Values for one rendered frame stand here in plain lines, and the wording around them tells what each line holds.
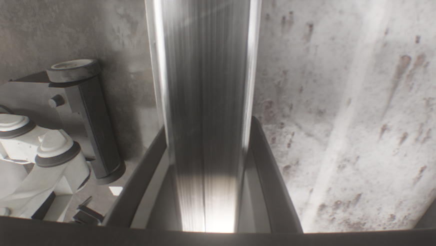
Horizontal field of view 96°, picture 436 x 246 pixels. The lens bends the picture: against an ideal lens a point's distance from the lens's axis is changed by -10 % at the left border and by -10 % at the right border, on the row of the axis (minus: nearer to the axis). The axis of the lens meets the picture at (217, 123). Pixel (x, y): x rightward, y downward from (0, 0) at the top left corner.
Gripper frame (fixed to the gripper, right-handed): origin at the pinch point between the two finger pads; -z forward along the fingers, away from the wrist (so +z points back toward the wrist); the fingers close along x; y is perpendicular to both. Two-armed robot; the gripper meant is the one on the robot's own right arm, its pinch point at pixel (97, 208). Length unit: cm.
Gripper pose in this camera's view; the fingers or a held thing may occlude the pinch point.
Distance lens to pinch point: 105.1
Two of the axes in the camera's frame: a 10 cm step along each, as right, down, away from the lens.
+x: 9.2, 3.9, -0.7
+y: 3.1, -8.2, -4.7
